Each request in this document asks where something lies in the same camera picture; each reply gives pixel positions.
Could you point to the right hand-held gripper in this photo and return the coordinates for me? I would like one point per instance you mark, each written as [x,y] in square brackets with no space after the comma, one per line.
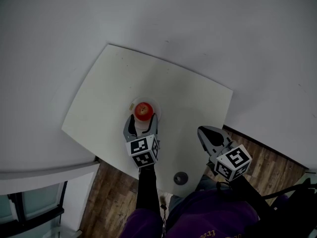
[232,162]

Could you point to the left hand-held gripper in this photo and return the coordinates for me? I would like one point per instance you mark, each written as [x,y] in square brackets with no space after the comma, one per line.
[142,150]

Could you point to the red apple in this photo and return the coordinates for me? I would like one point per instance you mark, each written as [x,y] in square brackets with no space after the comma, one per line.
[143,111]

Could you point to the clear round plate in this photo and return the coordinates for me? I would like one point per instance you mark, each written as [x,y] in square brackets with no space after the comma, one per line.
[158,109]

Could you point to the person's left forearm black sleeve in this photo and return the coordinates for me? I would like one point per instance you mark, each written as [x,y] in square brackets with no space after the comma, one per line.
[148,190]

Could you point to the person's right forearm black sleeve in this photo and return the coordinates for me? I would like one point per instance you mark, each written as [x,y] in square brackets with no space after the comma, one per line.
[250,197]

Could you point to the round black table grommet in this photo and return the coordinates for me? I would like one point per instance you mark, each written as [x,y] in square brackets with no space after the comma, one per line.
[180,178]

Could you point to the person's grey trousers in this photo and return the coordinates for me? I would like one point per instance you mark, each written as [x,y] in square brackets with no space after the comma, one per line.
[177,201]

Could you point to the person's purple top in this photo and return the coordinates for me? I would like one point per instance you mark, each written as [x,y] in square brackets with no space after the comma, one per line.
[210,214]

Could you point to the black framed window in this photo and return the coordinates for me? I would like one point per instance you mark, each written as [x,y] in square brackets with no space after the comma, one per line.
[29,207]

